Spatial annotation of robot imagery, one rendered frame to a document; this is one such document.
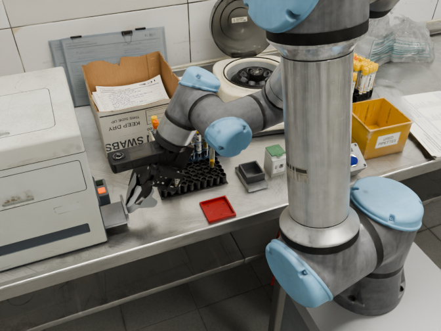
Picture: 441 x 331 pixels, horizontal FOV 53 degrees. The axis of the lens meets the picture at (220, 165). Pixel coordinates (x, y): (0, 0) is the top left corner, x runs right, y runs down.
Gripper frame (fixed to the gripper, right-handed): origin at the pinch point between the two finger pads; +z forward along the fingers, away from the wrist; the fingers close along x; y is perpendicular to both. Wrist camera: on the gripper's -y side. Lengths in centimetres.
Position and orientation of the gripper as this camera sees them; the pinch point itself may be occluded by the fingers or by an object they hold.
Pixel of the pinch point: (126, 207)
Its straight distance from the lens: 101.9
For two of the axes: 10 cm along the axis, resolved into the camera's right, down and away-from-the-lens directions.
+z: -4.6, 7.8, 4.1
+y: 8.1, 1.8, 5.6
